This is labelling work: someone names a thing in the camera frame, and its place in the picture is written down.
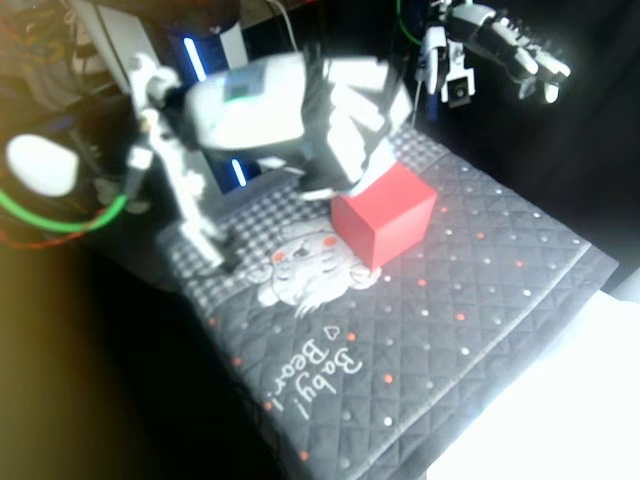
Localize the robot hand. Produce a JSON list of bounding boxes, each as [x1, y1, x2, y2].
[[447, 3, 572, 105], [185, 49, 417, 202]]

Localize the red cube block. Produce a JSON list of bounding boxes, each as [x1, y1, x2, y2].
[[329, 160, 439, 271]]

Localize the black robot torso blue lights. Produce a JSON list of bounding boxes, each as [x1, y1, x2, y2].
[[164, 19, 261, 197]]

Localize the white box device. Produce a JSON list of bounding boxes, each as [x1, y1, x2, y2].
[[74, 0, 154, 96]]

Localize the grey quilt with printed bear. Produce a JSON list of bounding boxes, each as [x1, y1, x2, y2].
[[154, 124, 621, 480]]

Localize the green cable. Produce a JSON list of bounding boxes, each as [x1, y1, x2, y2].
[[396, 0, 427, 47], [0, 192, 129, 236]]

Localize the white cable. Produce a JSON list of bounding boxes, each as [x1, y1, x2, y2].
[[267, 0, 302, 54]]

